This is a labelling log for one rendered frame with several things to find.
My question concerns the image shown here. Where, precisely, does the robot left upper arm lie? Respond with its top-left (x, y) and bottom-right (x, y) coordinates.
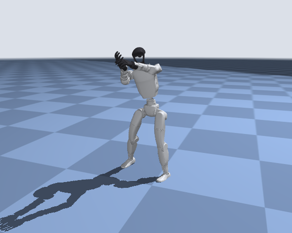
top-left (148, 64), bottom-right (162, 75)

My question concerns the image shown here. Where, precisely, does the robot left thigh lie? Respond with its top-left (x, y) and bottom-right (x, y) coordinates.
top-left (154, 109), bottom-right (167, 150)

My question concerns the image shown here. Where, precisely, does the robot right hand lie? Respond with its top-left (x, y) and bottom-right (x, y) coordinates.
top-left (114, 51), bottom-right (127, 71)

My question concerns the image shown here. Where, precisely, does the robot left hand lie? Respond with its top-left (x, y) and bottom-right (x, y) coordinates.
top-left (115, 59), bottom-right (138, 69)

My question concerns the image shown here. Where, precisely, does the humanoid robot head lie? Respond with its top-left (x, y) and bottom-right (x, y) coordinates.
top-left (132, 47), bottom-right (145, 64)

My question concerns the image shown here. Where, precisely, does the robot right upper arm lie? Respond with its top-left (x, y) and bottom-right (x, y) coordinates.
top-left (121, 70), bottom-right (134, 85)

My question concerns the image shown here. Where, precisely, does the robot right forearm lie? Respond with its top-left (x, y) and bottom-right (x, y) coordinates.
top-left (120, 66), bottom-right (128, 81)

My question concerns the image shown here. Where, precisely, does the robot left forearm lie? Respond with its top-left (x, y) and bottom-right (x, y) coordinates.
top-left (133, 62), bottom-right (156, 72)

